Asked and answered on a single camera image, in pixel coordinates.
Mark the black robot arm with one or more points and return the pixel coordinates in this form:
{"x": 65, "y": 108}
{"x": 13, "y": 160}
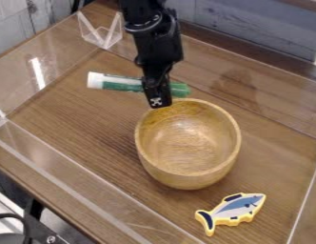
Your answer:
{"x": 136, "y": 11}

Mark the green white marker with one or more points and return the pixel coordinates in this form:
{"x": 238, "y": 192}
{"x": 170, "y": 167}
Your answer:
{"x": 103, "y": 81}

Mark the clear acrylic tray wall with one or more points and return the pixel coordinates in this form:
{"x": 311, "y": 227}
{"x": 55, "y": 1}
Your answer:
{"x": 96, "y": 207}

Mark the brown wooden bowl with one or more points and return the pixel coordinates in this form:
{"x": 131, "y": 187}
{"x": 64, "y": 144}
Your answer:
{"x": 187, "y": 143}

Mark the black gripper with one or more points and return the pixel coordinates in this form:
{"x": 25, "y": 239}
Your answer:
{"x": 158, "y": 44}

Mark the yellow blue fish toy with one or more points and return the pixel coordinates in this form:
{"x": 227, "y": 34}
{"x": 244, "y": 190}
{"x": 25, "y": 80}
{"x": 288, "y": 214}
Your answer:
{"x": 235, "y": 209}

